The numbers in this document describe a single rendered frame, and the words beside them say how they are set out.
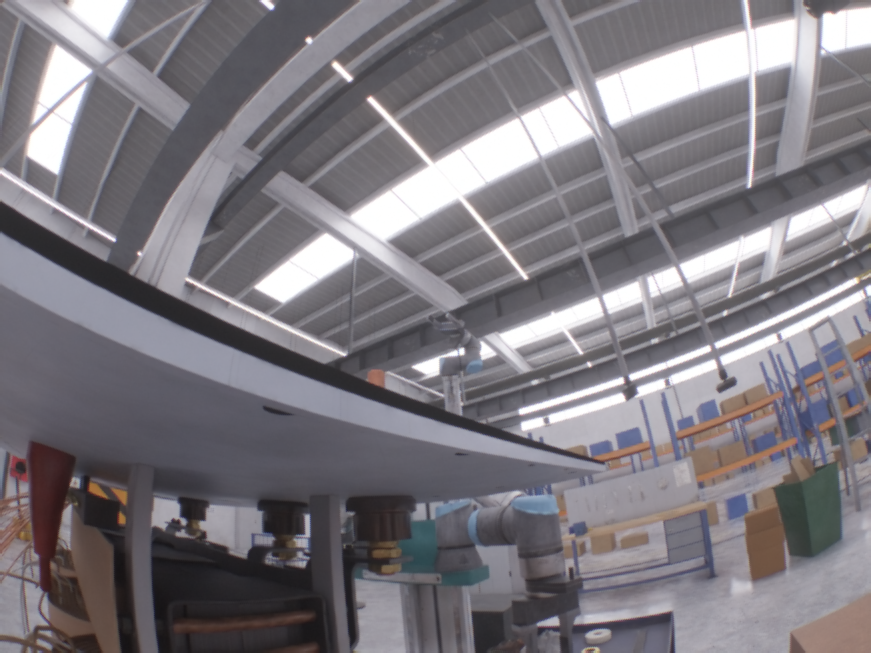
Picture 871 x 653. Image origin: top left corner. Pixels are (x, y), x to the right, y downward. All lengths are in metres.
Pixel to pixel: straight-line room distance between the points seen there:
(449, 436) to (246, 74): 3.82
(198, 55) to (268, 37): 6.58
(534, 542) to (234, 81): 3.95
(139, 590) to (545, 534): 0.63
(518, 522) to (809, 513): 3.65
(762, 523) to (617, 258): 5.06
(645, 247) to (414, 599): 6.50
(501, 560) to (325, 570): 4.93
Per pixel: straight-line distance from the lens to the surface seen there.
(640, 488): 5.18
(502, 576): 5.44
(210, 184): 8.50
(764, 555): 4.11
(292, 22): 3.61
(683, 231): 7.27
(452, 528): 1.44
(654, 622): 1.23
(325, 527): 0.52
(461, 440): 0.16
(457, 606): 1.72
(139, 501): 0.40
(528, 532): 0.73
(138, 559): 0.41
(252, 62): 3.82
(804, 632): 0.87
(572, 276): 7.06
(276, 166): 6.93
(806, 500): 4.12
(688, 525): 4.55
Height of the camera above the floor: 1.32
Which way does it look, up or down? 30 degrees up
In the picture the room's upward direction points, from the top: 5 degrees counter-clockwise
